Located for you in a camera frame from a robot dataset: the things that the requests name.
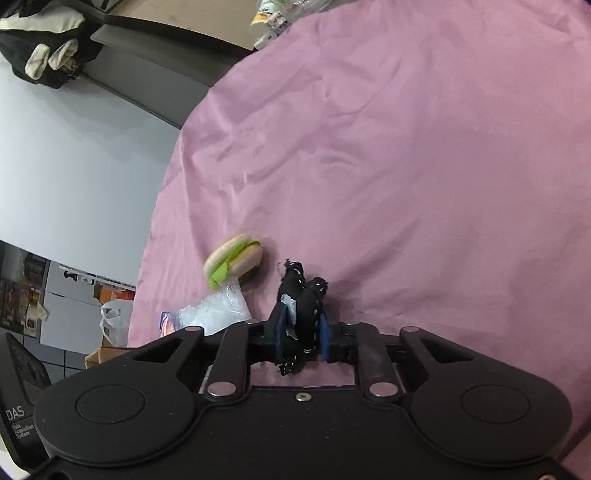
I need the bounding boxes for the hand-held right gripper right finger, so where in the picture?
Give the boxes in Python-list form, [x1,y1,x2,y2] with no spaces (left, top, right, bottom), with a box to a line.
[316,314,468,399]

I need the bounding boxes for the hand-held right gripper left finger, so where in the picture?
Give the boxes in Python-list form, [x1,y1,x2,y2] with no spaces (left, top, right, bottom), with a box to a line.
[131,302,297,399]

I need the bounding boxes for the black and white plush toy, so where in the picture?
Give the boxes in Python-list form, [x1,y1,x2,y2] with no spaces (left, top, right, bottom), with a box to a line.
[275,259,330,376]

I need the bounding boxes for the burger plush toy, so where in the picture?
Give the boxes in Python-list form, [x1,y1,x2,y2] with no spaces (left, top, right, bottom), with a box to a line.
[204,233,264,291]

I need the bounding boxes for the brown cardboard box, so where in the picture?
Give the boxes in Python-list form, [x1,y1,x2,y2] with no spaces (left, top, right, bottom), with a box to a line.
[83,346,135,370]

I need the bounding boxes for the clear plastic wrapped packet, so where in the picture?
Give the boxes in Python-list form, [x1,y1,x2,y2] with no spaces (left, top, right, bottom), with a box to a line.
[177,283,253,337]

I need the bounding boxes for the white plastic shopping bag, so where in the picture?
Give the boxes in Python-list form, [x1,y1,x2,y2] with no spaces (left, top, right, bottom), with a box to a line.
[100,298,136,348]

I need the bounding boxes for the pink blanket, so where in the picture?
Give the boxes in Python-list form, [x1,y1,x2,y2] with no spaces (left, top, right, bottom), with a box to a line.
[126,0,591,480]

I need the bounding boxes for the snack packets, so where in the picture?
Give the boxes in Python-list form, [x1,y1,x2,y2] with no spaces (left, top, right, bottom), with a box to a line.
[251,0,291,29]

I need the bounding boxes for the black cardboard lid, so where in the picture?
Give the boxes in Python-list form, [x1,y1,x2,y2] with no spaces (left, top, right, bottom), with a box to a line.
[92,0,260,59]

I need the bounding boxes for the black jacket with cream cuffs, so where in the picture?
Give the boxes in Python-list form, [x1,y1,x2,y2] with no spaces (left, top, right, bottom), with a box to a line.
[0,0,100,90]

